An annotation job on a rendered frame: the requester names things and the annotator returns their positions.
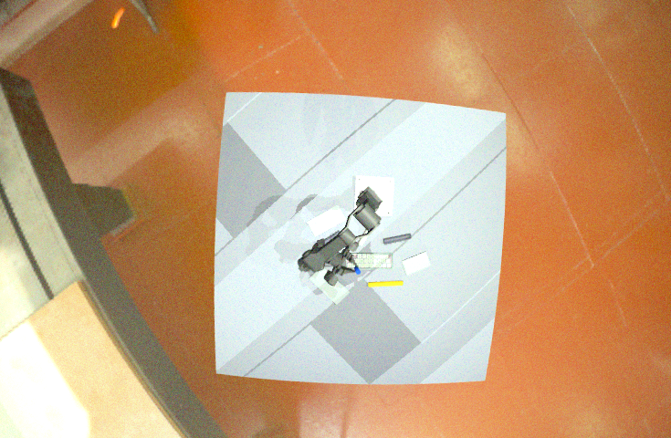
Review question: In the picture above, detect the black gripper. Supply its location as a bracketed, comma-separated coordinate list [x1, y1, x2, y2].
[323, 241, 359, 286]

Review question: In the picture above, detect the white keyboard with keys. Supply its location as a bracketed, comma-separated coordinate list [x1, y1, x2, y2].
[346, 253, 393, 269]

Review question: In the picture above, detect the yellow cylinder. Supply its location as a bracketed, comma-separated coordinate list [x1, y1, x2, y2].
[368, 280, 403, 287]

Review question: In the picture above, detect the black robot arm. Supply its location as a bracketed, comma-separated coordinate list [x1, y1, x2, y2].
[297, 185, 383, 272]

